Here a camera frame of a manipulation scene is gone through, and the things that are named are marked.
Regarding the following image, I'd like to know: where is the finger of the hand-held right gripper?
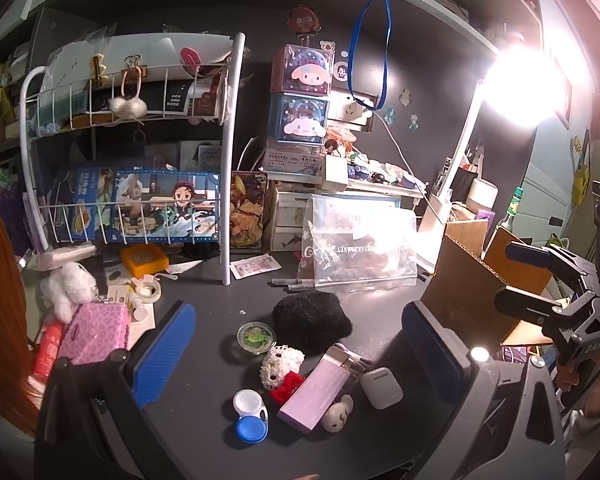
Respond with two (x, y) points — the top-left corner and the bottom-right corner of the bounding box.
(505, 240), (600, 297)
(494, 285), (600, 342)

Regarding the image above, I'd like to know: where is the pink glitter box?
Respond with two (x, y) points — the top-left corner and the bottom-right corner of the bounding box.
(59, 302), (132, 367)

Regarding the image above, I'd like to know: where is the white charging cable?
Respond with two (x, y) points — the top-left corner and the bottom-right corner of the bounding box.
(369, 109), (432, 198)

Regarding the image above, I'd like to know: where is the white pink case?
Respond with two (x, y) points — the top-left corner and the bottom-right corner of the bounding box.
(29, 244), (98, 272)

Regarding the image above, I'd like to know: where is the orange lidded cup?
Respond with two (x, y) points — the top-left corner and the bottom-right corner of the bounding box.
(324, 126), (357, 157)

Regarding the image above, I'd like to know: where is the clear tape roll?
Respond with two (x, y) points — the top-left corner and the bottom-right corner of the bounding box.
(135, 279), (162, 304)

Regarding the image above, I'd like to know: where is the purple box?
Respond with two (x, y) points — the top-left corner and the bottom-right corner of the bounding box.
(474, 208), (497, 234)

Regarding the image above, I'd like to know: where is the clear cup with green jelly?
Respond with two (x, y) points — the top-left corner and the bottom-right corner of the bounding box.
(237, 322), (276, 357)

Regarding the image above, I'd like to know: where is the orange box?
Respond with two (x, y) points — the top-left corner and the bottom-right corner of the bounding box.
(119, 244), (171, 279)

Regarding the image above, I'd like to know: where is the green glass bottle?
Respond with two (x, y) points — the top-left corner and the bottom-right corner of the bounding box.
(499, 186), (524, 234)

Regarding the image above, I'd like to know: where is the white plush bunny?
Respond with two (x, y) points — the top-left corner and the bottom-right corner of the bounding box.
(39, 261), (99, 322)

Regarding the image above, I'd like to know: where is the white drawer box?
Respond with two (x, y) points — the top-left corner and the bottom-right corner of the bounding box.
(271, 186), (322, 254)

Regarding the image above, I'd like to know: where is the brown bear spring figure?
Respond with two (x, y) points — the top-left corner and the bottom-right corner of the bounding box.
(286, 5), (322, 47)

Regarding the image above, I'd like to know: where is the white lip balm tube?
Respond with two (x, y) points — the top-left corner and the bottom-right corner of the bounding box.
(128, 290), (149, 324)

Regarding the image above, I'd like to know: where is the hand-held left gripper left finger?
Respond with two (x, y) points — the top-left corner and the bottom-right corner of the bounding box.
(34, 301), (197, 480)

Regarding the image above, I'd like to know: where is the white beaded doll red bow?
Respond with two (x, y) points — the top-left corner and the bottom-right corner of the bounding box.
(259, 344), (307, 407)

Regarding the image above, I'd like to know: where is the black pen holder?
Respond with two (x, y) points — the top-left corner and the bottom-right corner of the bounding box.
(449, 164), (481, 207)

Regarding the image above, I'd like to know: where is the white pompom clip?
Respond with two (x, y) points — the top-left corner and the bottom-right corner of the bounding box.
(108, 94), (149, 122)

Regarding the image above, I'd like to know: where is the yellow hanging bag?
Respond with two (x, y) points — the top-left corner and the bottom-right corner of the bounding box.
(571, 129), (593, 207)

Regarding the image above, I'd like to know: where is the white cylinder humidifier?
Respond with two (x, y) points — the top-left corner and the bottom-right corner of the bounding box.
(467, 177), (499, 212)

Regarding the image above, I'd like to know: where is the blue cartoon printed box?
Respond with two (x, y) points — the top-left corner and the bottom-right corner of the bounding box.
(54, 167), (222, 247)

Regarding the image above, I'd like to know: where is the white desk lamp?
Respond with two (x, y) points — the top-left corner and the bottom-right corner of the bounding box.
(419, 42), (573, 237)

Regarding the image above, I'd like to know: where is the white wall socket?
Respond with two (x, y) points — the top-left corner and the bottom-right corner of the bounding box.
(329, 90), (377, 132)

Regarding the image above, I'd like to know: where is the white wire rack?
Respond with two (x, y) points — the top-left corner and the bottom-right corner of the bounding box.
(19, 32), (247, 287)

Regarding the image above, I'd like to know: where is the pink binder clip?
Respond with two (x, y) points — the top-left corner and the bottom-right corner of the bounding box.
(121, 55), (147, 97)

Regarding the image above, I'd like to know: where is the white packet red print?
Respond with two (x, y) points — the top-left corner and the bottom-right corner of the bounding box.
(229, 254), (282, 281)

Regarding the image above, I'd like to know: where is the white and blue lens case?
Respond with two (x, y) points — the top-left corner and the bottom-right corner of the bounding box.
(232, 389), (271, 444)

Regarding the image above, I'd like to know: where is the small white carton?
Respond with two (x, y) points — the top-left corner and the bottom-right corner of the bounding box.
(319, 154), (352, 187)

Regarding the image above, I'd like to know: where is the wardrobe with black handles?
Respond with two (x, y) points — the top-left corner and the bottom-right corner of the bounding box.
(522, 0), (600, 271)

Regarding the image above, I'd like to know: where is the lilac rectangular box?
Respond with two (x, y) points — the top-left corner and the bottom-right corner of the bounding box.
(277, 345), (352, 435)

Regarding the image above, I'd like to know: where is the person's right hand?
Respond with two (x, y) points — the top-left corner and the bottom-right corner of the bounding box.
(554, 360), (578, 393)

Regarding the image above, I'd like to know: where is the small cream toy figure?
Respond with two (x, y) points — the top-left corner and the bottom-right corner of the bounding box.
(322, 393), (355, 432)

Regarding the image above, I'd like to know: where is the snack print card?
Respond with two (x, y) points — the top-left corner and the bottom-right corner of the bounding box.
(229, 170), (269, 252)

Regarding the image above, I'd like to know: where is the clear zip bag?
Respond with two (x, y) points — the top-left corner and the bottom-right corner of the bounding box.
(299, 194), (422, 292)

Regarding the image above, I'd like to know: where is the white earbuds case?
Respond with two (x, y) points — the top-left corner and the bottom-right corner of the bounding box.
(360, 367), (404, 409)

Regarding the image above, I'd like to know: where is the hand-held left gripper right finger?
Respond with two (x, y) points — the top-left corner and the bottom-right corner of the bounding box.
(401, 301), (567, 480)

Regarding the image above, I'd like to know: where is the black plush cat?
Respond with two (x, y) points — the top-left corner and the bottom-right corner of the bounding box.
(271, 290), (354, 357)

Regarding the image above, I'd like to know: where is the white cluttered tray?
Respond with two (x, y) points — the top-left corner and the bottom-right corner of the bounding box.
(264, 157), (423, 203)

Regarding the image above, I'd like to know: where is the cardboard box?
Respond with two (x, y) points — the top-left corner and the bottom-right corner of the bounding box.
(420, 219), (567, 348)

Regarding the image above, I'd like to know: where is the blue lanyard ribbon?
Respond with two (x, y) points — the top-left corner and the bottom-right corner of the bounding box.
(346, 0), (394, 112)

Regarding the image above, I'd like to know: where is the pink cartoon tin box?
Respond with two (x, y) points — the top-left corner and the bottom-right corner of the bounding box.
(271, 44), (334, 98)

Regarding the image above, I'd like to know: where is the red tube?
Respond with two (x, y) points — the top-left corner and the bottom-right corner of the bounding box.
(31, 319), (64, 382)

